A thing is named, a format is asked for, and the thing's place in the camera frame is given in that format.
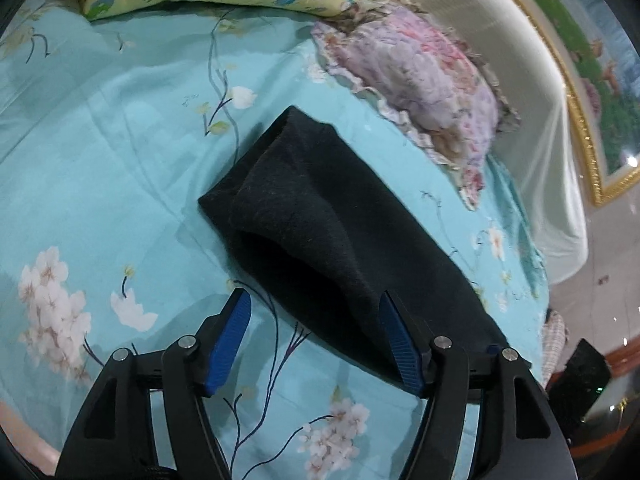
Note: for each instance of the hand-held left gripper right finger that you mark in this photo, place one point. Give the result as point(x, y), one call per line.
point(402, 350)

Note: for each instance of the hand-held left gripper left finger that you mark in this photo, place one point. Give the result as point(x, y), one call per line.
point(227, 345)

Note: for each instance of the black pants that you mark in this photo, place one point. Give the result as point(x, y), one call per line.
point(310, 220)

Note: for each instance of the white wicker basket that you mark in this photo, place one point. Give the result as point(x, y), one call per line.
point(556, 345)

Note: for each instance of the black box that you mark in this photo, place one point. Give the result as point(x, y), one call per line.
point(580, 380)

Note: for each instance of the teal floral bed sheet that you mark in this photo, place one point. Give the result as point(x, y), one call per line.
point(125, 160)

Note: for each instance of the brown wooden furniture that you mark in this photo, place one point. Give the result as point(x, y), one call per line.
point(625, 360)

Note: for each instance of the pink floral ruffled pillow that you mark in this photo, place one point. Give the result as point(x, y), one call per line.
point(425, 85)

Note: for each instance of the cream striped headboard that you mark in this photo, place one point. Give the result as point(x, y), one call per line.
point(525, 85)

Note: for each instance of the gold framed painting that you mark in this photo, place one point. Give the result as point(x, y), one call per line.
point(600, 85)

